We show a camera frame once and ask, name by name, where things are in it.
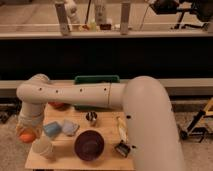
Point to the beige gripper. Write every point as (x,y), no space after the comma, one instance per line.
(32,124)

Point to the orange apple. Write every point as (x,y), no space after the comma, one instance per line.
(27,137)

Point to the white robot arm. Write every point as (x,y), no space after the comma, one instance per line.
(151,124)

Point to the paper cup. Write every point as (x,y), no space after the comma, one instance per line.
(43,147)

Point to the small metal cup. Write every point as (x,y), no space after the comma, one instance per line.
(91,118)

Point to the red orange fruit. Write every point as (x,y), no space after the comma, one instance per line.
(57,105)

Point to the light blue cloth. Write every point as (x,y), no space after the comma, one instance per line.
(69,128)

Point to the wooden board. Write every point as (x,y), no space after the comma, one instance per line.
(104,95)

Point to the green plastic bin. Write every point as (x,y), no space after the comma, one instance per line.
(92,79)

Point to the dark purple bowl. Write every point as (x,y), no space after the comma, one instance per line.
(89,145)

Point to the banana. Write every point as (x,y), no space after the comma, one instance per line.
(122,129)

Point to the small black box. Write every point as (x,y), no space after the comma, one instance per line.
(122,148)

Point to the yellow black stand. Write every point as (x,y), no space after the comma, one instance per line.
(201,125)

